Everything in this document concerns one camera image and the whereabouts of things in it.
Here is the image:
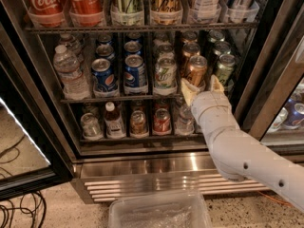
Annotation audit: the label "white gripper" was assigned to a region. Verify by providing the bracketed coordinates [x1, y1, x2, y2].
[180, 75, 231, 118]

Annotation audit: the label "orange soda can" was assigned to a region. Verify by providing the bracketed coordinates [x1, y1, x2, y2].
[185, 55, 207, 86]
[180, 42, 200, 77]

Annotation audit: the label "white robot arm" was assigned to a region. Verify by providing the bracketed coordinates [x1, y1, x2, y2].
[180, 77, 304, 211]

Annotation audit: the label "front green soda can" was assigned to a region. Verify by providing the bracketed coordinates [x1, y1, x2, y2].
[215, 54, 236, 86]

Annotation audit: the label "green soda can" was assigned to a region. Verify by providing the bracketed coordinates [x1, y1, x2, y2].
[209, 41, 232, 67]
[215, 54, 236, 86]

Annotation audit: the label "water bottle bottom middle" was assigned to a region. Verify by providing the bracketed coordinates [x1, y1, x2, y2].
[175, 104, 194, 136]

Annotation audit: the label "front white green can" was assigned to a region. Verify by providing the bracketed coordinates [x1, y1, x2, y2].
[155, 58, 177, 88]

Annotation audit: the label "white green can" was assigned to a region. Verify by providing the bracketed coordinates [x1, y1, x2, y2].
[155, 58, 177, 88]
[157, 44, 175, 59]

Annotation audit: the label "red can bottom shelf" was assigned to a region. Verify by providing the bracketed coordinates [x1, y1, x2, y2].
[153, 108, 170, 132]

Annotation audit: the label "front right Pepsi can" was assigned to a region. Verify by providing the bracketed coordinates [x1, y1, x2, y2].
[124, 54, 146, 87]

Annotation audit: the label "pepsi can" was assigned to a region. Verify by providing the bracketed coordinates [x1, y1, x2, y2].
[124, 54, 146, 87]
[95, 45, 115, 62]
[123, 41, 143, 56]
[91, 58, 117, 92]

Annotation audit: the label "orange can bottom shelf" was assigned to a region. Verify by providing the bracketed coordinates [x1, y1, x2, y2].
[130, 110, 147, 135]

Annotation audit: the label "orange tall can top shelf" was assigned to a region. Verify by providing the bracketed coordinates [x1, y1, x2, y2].
[151, 0, 181, 25]

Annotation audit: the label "white can top shelf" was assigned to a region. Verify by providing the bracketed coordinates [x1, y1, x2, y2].
[187, 0, 221, 24]

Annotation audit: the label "Pepsi can right compartment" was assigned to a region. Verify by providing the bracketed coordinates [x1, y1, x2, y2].
[283, 99, 304, 129]

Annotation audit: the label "front left Pepsi can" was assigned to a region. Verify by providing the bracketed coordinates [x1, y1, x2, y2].
[91, 58, 117, 92]

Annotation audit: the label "green tall can top shelf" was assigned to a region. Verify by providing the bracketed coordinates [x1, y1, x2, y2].
[110, 0, 144, 26]

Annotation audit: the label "front water bottle middle shelf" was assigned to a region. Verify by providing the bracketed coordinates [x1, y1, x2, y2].
[53, 45, 91, 100]

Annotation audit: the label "water bottle shelf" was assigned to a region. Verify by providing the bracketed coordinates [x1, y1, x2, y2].
[53, 45, 91, 100]
[59, 33, 84, 63]

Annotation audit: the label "rear water bottle middle shelf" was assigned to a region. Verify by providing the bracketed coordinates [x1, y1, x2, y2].
[59, 33, 84, 63]

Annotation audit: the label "right Coca-Cola can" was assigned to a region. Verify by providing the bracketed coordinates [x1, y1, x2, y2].
[70, 0, 102, 27]

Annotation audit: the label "coca-cola can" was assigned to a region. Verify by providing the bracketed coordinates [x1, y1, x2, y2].
[70, 0, 102, 27]
[28, 0, 64, 28]

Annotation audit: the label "left Coca-Cola can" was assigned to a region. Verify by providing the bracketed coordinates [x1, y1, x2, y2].
[28, 0, 64, 28]

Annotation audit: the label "open fridge glass door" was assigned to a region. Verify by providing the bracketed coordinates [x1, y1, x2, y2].
[0, 5, 72, 200]

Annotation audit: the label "brown juice bottle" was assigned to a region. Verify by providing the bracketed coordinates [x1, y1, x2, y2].
[104, 102, 125, 139]

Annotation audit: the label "clear bottle bottom left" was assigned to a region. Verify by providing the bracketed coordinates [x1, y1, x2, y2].
[81, 113, 104, 141]

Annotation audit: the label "clear plastic bin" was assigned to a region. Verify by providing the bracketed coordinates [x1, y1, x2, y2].
[108, 190, 213, 228]

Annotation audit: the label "orange cable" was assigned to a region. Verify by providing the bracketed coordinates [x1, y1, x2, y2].
[256, 191, 294, 207]

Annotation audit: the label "black cables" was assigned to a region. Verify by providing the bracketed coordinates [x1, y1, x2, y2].
[0, 133, 48, 228]

